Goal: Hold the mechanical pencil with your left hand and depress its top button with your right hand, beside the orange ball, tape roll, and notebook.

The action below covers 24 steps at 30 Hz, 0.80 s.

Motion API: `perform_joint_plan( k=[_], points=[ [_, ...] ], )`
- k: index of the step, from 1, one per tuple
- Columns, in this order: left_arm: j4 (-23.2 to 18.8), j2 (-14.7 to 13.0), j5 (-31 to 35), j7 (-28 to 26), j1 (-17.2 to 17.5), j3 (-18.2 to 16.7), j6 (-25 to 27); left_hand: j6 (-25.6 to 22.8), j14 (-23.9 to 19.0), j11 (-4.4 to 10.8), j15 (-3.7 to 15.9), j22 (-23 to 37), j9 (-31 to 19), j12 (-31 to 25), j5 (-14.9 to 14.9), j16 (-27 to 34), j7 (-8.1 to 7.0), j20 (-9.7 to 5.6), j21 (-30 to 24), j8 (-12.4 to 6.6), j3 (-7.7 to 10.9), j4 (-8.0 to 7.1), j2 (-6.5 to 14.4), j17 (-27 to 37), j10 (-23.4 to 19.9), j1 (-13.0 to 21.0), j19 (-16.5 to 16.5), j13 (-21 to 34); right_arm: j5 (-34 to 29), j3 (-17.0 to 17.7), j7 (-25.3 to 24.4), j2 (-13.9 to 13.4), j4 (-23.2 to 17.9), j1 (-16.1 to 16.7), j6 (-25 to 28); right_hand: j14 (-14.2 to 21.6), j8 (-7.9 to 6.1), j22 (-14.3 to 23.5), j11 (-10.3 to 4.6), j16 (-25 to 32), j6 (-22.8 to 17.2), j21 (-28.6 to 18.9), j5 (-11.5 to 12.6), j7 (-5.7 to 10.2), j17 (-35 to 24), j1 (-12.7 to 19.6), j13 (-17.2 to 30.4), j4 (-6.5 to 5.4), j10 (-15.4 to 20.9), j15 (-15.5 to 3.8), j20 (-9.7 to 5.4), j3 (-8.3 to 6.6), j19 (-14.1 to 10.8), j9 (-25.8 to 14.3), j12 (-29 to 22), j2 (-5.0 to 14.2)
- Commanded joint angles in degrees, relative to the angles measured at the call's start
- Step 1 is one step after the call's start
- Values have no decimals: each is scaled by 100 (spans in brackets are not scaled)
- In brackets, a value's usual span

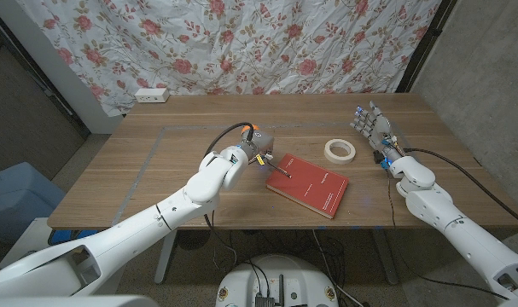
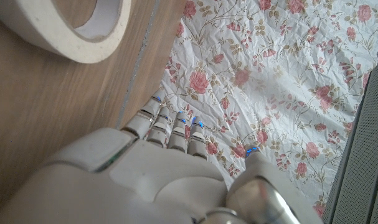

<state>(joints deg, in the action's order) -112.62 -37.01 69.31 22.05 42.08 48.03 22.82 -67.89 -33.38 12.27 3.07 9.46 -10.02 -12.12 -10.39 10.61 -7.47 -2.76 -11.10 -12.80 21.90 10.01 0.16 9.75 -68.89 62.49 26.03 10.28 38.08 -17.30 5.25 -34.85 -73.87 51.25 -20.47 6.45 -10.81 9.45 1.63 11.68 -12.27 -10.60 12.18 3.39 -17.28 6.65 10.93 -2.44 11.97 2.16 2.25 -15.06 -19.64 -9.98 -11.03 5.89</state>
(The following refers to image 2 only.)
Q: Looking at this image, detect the floral backdrop cloth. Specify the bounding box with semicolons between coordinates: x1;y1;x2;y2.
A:
159;0;378;218

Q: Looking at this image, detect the cream masking tape roll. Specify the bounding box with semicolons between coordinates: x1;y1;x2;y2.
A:
0;0;133;65

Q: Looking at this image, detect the grey tape outline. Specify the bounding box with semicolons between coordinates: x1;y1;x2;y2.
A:
115;0;161;130

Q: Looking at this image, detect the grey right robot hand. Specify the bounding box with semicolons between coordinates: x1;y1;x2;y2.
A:
0;90;325;224

